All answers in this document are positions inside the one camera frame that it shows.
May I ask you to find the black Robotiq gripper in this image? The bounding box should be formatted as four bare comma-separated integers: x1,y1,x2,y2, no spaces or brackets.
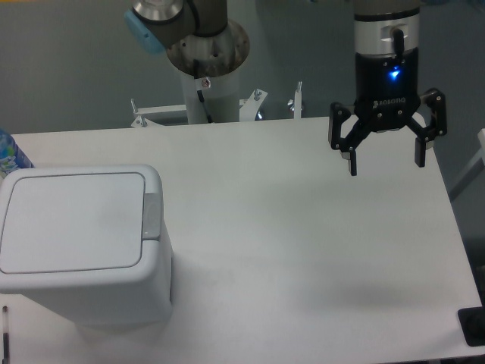
328,48,447,176

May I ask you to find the white push-lid trash can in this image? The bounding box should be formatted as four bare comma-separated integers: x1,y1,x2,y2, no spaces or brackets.
1,165,174,326

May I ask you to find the silver robot arm with wrist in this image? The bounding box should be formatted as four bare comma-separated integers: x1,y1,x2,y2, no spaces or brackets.
124,1,447,175

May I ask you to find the black clamp at table edge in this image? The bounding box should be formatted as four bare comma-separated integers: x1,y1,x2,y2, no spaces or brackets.
458,306,484,347

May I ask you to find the blue label drink bottle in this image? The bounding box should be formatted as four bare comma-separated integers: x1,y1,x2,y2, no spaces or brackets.
1,130,34,178

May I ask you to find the white bracket with wing bolt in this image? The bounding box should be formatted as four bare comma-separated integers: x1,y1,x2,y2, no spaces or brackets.
287,81,303,120

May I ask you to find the white frame post right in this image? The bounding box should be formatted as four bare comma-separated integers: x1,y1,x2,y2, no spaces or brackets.
449,128,484,202

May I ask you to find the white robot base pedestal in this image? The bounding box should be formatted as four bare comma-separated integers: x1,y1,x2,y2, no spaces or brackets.
167,20,250,124

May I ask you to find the black cable on pedestal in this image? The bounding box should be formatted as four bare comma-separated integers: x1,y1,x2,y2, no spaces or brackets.
192,58,214,124

